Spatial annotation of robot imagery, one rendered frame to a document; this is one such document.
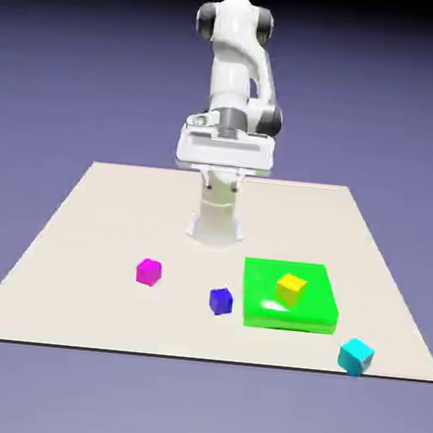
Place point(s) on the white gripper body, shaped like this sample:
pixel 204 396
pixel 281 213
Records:
pixel 224 154

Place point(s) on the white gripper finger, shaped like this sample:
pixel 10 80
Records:
pixel 206 180
pixel 237 182

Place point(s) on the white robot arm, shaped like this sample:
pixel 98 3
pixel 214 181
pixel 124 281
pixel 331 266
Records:
pixel 232 54

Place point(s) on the small magenta cube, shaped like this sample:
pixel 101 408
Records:
pixel 148 272

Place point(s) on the small yellow cube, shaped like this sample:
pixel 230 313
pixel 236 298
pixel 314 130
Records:
pixel 290 288

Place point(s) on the small blue cube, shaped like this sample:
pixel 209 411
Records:
pixel 220 301

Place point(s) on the small cyan cube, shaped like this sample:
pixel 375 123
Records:
pixel 355 356

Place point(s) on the large green box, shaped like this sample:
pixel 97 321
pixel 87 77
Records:
pixel 268 299

